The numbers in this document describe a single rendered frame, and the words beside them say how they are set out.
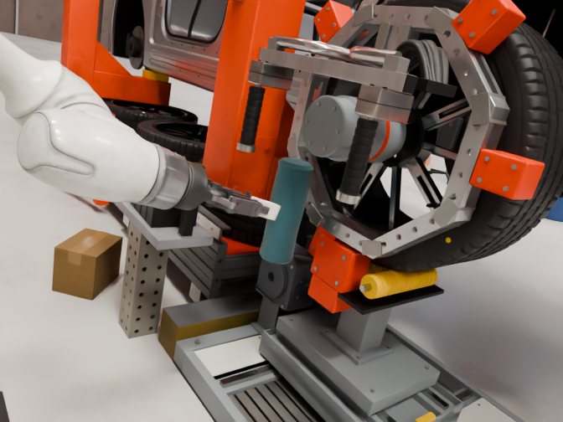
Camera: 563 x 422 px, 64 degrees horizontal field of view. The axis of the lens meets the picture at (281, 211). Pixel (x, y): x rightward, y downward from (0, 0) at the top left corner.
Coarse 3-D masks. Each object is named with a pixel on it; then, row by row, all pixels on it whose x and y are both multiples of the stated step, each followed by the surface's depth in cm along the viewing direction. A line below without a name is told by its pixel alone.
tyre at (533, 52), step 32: (416, 0) 101; (448, 0) 95; (512, 32) 86; (512, 64) 86; (544, 64) 88; (512, 96) 86; (544, 96) 85; (512, 128) 86; (544, 128) 84; (544, 160) 87; (480, 192) 91; (544, 192) 93; (480, 224) 91; (512, 224) 93; (416, 256) 103; (448, 256) 97; (480, 256) 106
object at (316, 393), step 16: (272, 336) 142; (272, 352) 137; (288, 352) 136; (288, 368) 131; (304, 368) 130; (304, 384) 126; (320, 384) 125; (320, 400) 121; (336, 400) 117; (416, 400) 127; (432, 400) 125; (448, 400) 130; (336, 416) 116; (352, 416) 112; (368, 416) 115; (384, 416) 113; (400, 416) 119; (416, 416) 121; (432, 416) 117; (448, 416) 123
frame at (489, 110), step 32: (352, 32) 105; (448, 32) 87; (480, 64) 86; (480, 96) 82; (480, 128) 82; (320, 192) 122; (448, 192) 88; (320, 224) 116; (352, 224) 113; (416, 224) 93; (448, 224) 88; (384, 256) 104
